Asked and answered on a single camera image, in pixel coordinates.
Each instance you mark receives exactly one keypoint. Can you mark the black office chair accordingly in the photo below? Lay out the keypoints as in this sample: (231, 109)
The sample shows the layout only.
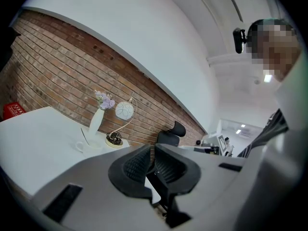
(169, 137)

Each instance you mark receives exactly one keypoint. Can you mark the person's grey clothing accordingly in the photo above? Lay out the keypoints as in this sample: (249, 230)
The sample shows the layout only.
(292, 100)

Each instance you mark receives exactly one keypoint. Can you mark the square ceiling light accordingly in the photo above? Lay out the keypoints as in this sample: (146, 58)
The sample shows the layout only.
(267, 78)

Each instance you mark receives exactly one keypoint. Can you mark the white cup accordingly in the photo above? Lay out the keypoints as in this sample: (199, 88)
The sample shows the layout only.
(90, 146)

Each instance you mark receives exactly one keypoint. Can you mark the white ceramic vase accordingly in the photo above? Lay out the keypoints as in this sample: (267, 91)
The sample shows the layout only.
(96, 123)

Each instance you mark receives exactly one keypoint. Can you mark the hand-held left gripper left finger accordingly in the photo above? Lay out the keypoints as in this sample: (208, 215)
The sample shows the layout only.
(134, 167)

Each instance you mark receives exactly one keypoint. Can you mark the gold lamp with white globe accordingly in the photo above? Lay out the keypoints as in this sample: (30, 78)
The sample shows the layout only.
(124, 110)

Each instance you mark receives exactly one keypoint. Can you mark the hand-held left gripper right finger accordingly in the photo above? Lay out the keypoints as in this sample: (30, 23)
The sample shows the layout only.
(173, 167)

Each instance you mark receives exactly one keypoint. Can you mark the white board with printed pattern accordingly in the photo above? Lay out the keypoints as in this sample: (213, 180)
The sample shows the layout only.
(222, 143)

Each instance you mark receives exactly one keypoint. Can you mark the red box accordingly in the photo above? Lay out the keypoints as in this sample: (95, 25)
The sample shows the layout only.
(13, 109)

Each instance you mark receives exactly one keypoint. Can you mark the person's head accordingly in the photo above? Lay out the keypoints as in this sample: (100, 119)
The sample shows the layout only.
(274, 47)

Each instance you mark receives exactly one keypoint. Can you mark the black head-mounted camera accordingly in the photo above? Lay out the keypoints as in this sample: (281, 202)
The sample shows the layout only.
(239, 41)

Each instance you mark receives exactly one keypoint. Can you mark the purple artificial flowers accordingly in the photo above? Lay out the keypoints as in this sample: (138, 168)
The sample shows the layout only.
(106, 102)

